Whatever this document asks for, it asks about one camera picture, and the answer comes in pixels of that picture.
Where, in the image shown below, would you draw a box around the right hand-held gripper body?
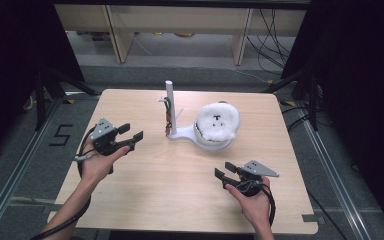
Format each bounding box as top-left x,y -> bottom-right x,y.
224,159 -> 280,198

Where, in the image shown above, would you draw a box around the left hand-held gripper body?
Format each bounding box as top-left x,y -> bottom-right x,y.
89,118 -> 136,157

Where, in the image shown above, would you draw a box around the white plush pouch with keyring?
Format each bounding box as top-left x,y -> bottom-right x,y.
196,102 -> 241,143

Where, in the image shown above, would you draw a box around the white stand with hooks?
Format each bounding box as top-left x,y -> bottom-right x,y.
157,79 -> 236,152

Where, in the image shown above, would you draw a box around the person's right hand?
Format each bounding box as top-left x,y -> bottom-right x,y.
224,177 -> 272,229

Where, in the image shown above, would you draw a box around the person's left hand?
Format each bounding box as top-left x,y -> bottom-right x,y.
79,141 -> 131,184

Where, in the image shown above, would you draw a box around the grey tape strip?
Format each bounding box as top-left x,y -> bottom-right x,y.
41,204 -> 63,215
301,213 -> 326,224

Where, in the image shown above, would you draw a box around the black metal stand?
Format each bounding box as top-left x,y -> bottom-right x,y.
264,66 -> 322,132
34,66 -> 98,132

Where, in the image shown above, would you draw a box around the light wooden desk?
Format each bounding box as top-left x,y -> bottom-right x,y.
53,3 -> 308,66

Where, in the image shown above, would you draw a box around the dark curtain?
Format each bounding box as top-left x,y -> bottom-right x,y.
0,0 -> 85,166
280,0 -> 384,236

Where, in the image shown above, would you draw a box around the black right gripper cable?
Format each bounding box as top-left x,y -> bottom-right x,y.
243,179 -> 278,228

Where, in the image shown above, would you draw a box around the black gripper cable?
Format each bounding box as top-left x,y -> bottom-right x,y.
243,179 -> 278,228
29,125 -> 97,240

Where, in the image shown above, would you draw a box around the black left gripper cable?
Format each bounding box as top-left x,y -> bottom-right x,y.
29,125 -> 97,240

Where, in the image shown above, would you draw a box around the black floor cables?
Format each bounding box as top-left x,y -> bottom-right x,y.
280,105 -> 315,132

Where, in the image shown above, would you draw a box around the aluminium floor rail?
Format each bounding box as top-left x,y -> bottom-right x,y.
0,98 -> 63,240
299,109 -> 372,240

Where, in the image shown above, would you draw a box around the bundle of black cables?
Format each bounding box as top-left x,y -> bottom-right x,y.
246,8 -> 298,76

